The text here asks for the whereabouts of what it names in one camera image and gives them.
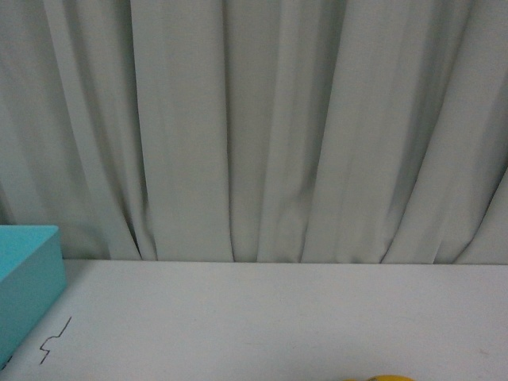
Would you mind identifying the grey pleated curtain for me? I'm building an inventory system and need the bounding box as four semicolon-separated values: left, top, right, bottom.
1;1;507;264

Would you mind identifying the turquoise storage box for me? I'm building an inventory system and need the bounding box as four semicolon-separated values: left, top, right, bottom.
1;225;67;365

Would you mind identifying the yellow beetle toy car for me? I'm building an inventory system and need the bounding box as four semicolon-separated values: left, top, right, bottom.
345;375;414;381

